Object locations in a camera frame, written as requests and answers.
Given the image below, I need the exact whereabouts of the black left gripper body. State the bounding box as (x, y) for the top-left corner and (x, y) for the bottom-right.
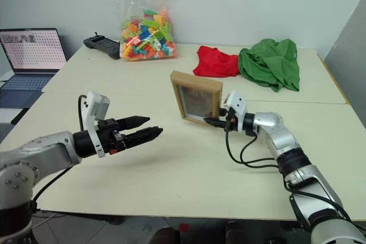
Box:
(96, 118), (127, 157)

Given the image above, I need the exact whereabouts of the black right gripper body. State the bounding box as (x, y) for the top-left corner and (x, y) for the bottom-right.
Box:
(224, 109), (239, 133)

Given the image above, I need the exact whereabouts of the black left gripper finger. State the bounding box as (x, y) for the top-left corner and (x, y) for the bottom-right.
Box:
(117, 115), (151, 131)
(124, 126), (164, 149)

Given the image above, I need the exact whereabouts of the wooden picture frame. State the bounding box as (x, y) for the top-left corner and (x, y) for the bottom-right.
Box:
(169, 70), (224, 127)

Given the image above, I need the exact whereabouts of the red cloth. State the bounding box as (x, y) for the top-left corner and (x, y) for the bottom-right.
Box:
(192, 45), (240, 78)

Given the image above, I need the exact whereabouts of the green cloth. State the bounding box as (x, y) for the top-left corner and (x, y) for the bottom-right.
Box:
(237, 38), (301, 93)

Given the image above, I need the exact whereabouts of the black handheld controller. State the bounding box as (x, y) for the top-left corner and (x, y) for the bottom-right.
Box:
(82, 31), (121, 61)

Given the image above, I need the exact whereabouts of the clear bag of colourful bricks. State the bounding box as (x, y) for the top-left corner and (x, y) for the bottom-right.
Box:
(101, 0), (180, 62)

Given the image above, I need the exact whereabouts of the dark rounded shape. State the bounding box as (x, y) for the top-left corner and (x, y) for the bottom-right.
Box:
(155, 226), (181, 244)

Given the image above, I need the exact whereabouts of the open laptop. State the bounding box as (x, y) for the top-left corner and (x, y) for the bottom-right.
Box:
(0, 27), (68, 125)

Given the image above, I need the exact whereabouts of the grey panel board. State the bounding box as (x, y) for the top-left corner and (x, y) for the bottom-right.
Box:
(322, 0), (366, 130)

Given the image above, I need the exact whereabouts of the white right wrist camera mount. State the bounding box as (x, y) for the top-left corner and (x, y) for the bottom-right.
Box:
(223, 90), (248, 134)

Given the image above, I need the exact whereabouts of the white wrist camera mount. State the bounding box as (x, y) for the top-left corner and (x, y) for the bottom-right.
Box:
(80, 90), (111, 159)
(223, 90), (248, 134)

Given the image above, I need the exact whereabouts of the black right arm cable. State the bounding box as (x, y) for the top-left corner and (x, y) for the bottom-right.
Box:
(224, 112), (287, 170)

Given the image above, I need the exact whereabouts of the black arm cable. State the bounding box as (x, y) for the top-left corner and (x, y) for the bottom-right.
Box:
(30, 94), (88, 207)
(224, 112), (287, 170)

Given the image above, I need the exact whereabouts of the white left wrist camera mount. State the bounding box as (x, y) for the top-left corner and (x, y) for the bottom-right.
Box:
(80, 90), (111, 159)

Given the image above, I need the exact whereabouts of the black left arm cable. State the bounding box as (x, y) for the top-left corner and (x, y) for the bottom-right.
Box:
(30, 94), (88, 207)

